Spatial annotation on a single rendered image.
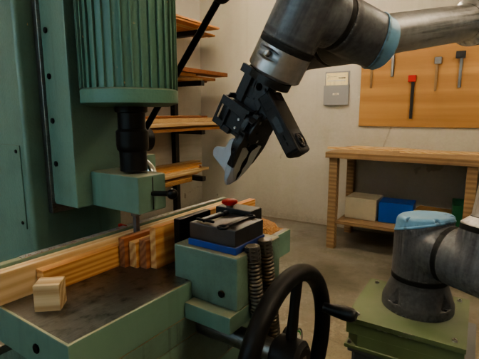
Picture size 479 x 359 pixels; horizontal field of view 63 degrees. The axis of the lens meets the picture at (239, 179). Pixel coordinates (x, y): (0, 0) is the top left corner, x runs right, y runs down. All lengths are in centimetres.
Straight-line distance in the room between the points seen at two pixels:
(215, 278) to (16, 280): 30
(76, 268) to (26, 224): 22
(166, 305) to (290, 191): 371
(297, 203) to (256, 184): 54
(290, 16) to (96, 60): 32
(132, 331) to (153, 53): 44
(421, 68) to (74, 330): 361
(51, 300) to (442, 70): 359
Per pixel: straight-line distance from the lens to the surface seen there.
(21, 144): 88
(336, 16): 64
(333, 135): 406
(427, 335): 115
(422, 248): 113
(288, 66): 62
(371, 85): 395
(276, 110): 63
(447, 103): 385
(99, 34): 71
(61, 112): 82
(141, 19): 71
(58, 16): 83
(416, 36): 97
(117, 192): 77
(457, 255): 108
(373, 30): 68
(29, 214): 89
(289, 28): 62
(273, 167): 436
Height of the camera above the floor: 119
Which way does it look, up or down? 10 degrees down
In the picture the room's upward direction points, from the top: straight up
